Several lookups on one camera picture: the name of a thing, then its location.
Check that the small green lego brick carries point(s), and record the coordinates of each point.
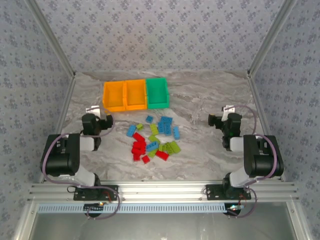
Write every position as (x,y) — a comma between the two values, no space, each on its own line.
(162,147)
(139,126)

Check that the small square blue lego brick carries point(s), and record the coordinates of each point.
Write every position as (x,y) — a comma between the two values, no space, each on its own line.
(149,119)

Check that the long green lego brick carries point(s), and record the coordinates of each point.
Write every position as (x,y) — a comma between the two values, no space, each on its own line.
(153,138)
(153,129)
(176,147)
(169,148)
(151,153)

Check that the wide blue lego brick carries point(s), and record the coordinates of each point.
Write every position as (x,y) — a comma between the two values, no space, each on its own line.
(166,119)

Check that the small square red lego brick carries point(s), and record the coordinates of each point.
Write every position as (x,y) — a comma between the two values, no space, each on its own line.
(145,159)

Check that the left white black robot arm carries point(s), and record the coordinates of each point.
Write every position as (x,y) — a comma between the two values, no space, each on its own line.
(60,160)

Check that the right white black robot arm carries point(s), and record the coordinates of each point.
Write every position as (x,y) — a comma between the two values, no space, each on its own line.
(262,160)

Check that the orange plastic bin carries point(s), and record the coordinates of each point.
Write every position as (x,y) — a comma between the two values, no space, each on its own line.
(135,95)
(113,96)

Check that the green plastic bin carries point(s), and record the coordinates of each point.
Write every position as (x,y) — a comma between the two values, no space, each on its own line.
(157,92)

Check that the small circuit board with LEDs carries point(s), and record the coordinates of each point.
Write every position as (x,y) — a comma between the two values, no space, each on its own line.
(93,207)
(235,208)

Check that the grey metal panel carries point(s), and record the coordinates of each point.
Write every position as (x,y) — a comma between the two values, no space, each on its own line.
(162,227)

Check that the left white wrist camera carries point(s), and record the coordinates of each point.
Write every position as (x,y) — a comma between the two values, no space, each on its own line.
(93,110)

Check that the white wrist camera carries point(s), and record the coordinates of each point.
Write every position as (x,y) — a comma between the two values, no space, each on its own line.
(93,110)
(228,109)

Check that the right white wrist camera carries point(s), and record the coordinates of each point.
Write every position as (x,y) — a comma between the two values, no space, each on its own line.
(228,109)

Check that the aluminium table side rail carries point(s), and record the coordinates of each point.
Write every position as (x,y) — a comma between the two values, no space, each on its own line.
(258,100)
(65,105)

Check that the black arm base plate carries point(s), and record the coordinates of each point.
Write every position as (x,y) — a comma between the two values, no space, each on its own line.
(212,193)
(78,196)

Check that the wide aluminium mounting rail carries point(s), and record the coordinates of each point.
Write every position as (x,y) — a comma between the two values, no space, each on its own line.
(162,191)

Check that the aluminium frame post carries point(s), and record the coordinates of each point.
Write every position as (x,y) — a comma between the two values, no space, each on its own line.
(50,32)
(297,222)
(272,32)
(25,222)

